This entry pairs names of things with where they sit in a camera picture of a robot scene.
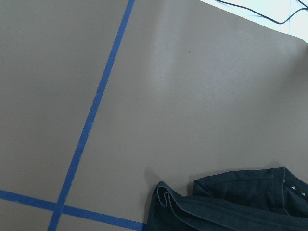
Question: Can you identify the black graphic t-shirt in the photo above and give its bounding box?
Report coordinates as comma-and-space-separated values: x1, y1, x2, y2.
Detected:
146, 167, 308, 231

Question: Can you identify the black cable on table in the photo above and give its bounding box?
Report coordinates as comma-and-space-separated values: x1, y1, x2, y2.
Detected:
214, 0, 308, 25

